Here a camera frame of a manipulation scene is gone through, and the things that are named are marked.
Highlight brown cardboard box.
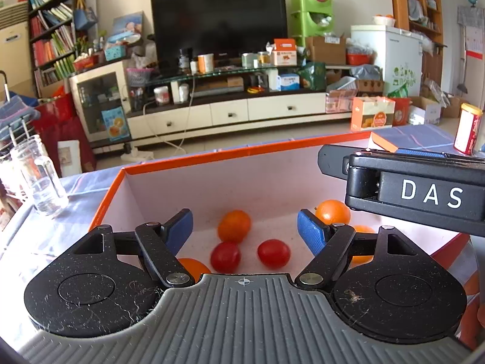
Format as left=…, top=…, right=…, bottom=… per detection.
left=306, top=35, right=347, bottom=65

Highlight glass door side cabinet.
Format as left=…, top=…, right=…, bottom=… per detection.
left=69, top=61, right=133, bottom=148

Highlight beige air conditioner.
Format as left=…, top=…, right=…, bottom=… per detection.
left=0, top=2, right=36, bottom=99

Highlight green stacking bins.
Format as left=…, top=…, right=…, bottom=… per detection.
left=289, top=0, right=335, bottom=46

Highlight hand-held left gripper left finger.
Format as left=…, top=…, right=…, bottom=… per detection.
left=70, top=208, right=196, bottom=289

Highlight dark bookshelf with books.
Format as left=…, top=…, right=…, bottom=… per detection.
left=23, top=0, right=76, bottom=97

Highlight orange white carton box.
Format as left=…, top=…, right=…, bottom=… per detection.
left=350, top=96, right=396, bottom=132

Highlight orange cardboard box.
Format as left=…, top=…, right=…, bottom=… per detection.
left=89, top=132, right=485, bottom=353

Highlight white television cabinet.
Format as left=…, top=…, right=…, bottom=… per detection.
left=127, top=64, right=355, bottom=148

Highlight blue checked cloth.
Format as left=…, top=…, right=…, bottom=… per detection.
left=0, top=123, right=485, bottom=353

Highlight pink plastic basket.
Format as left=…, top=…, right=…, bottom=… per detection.
left=126, top=67, right=154, bottom=87

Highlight green plastic bag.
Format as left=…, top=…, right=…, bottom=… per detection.
left=299, top=62, right=327, bottom=92

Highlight orange tomato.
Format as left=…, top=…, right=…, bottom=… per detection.
left=217, top=210, right=252, bottom=243
left=177, top=258, right=212, bottom=283
left=314, top=199, right=351, bottom=226

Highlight red tomato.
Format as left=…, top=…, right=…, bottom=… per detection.
left=257, top=238, right=292, bottom=268
left=210, top=241, right=242, bottom=274

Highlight orange white medicine box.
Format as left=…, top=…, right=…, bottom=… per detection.
left=273, top=38, right=298, bottom=66

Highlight orange mandarin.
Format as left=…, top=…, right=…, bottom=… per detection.
left=350, top=225, right=377, bottom=266

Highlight blue hanging bag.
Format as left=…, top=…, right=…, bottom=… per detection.
left=73, top=0, right=97, bottom=31

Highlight clear glass jar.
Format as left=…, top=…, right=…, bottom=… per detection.
left=0, top=155, right=23, bottom=200
left=10, top=134, right=69, bottom=217

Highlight framed picture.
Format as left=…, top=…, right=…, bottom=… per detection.
left=112, top=11, right=144, bottom=44

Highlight black flat television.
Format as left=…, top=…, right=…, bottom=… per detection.
left=150, top=0, right=289, bottom=71

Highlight white chest freezer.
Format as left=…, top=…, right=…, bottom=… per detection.
left=350, top=25, right=424, bottom=97

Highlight red shopping bag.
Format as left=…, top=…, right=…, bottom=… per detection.
left=36, top=93, right=95, bottom=177

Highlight red gift bag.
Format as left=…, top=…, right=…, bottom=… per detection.
left=392, top=97, right=413, bottom=126

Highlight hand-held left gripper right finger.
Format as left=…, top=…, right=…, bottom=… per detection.
left=295, top=208, right=415, bottom=289

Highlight red cylindrical canister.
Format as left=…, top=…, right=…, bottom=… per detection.
left=454, top=102, right=483, bottom=156

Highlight wooden shelf unit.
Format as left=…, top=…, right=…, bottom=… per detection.
left=388, top=0, right=445, bottom=84

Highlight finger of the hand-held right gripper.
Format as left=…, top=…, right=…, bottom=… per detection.
left=394, top=147, right=485, bottom=164
left=317, top=144, right=380, bottom=178

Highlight blue white box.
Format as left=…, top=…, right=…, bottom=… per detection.
left=278, top=73, right=301, bottom=92

